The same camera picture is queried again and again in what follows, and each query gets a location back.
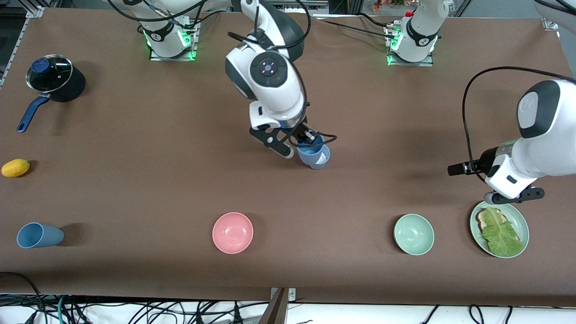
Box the small metal bracket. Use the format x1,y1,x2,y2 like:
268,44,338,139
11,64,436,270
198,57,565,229
270,287,297,301

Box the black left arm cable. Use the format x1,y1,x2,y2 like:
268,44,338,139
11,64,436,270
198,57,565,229
461,67,576,183

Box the aluminium frame bar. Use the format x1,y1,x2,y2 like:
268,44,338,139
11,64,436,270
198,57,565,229
262,0,330,13

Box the green lettuce leaf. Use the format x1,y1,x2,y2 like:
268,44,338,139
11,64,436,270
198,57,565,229
481,207,525,257

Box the green plate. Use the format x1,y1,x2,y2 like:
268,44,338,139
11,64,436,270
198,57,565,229
469,199,530,259

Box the glass lid with blue knob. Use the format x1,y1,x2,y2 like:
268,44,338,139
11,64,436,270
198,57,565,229
26,54,73,93

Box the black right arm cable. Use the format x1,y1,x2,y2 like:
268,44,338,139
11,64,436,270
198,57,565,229
108,0,339,147

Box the yellow lemon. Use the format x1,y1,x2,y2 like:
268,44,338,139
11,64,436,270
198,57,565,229
1,158,31,178

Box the black pot with blue handle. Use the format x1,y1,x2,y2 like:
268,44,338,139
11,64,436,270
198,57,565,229
17,55,86,133

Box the black base power cable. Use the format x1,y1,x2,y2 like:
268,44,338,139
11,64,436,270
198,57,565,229
182,10,222,28
310,13,392,39

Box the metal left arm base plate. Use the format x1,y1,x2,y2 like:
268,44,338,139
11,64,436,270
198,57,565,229
386,22,435,67

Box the brown table cover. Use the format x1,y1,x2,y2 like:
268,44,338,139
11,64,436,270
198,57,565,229
0,7,576,302

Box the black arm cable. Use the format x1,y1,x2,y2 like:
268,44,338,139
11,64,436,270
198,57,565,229
108,0,339,147
461,67,576,183

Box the green bowl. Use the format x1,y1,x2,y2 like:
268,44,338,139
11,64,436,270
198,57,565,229
393,213,435,256

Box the brown wooden beam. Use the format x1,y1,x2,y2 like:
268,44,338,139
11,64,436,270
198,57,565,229
257,288,288,324

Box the blue plastic cup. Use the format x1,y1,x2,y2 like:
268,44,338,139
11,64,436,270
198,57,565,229
297,134,325,166
310,144,331,170
17,222,65,249

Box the pink bowl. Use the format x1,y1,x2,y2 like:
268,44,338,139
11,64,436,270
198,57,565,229
212,212,254,255

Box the aluminium side rail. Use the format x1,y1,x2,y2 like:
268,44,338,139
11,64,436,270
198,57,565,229
0,4,45,88

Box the toast slice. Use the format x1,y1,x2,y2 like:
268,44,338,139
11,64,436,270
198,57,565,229
476,208,509,234

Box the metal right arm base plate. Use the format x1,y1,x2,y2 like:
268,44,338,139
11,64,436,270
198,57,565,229
149,18,198,61

